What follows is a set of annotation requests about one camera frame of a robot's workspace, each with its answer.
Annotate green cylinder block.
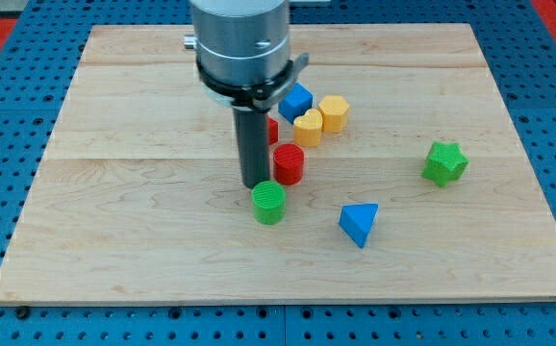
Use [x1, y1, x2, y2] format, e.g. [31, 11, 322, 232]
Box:
[251, 181, 287, 225]

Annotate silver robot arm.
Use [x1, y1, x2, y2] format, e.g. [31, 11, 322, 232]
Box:
[190, 0, 309, 113]

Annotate green star block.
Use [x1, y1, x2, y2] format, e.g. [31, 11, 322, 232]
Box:
[421, 141, 469, 187]

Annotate red cylinder block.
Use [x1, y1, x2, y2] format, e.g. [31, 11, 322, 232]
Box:
[273, 143, 305, 185]

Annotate red block behind rod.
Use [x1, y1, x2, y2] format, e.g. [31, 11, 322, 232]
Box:
[267, 117, 279, 145]

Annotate yellow heart block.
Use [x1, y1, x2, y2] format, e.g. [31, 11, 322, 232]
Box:
[293, 109, 323, 147]

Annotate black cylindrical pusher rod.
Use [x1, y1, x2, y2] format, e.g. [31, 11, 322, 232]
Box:
[233, 110, 269, 188]

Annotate blue cube block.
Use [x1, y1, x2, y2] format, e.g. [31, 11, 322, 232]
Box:
[278, 83, 314, 124]

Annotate yellow hexagon block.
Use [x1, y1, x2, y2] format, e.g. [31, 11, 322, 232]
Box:
[317, 95, 350, 134]

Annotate blue triangle block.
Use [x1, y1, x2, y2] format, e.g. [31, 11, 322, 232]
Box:
[339, 203, 379, 248]

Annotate wooden board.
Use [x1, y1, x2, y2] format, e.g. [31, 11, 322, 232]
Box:
[0, 24, 556, 307]

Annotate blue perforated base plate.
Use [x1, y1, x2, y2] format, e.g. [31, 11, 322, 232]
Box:
[0, 1, 556, 345]

